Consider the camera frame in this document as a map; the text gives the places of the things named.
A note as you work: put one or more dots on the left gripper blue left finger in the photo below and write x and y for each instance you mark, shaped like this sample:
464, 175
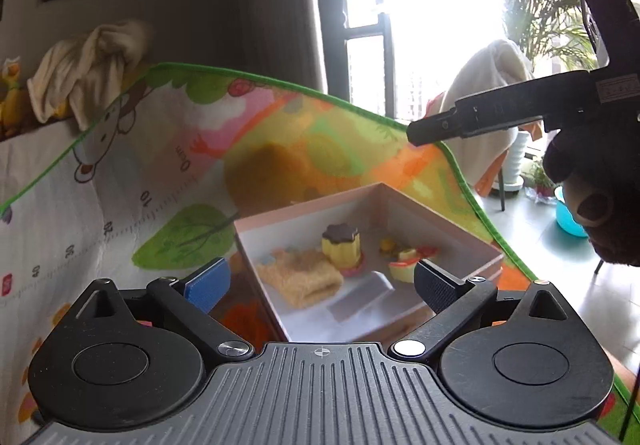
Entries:
205, 287

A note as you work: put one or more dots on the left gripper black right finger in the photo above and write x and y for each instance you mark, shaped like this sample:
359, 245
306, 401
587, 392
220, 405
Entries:
436, 287

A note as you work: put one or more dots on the dark gloved right hand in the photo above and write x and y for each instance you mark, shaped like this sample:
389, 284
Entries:
597, 165

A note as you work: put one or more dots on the small yellow red toy food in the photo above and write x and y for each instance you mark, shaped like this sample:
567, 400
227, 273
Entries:
401, 260

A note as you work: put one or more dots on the beige knitted cloth toy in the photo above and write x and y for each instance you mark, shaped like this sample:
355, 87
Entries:
303, 278

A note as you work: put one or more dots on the pink cardboard box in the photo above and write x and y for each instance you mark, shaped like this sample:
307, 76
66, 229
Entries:
374, 304

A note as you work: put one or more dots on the yellow brown pudding toy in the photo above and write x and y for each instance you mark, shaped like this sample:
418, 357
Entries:
341, 245

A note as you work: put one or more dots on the colourful children play mat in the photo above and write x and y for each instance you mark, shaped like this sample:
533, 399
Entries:
98, 345

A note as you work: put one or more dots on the chair with cream cloth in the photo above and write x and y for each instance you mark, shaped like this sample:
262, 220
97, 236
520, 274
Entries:
483, 132

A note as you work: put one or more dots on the blue plastic basin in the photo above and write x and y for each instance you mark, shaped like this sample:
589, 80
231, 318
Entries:
564, 218

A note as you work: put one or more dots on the beige crumpled cloth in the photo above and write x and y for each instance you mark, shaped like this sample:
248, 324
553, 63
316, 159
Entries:
81, 76

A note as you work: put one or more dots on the yellow duck plush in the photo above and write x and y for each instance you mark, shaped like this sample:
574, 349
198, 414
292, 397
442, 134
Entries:
16, 111

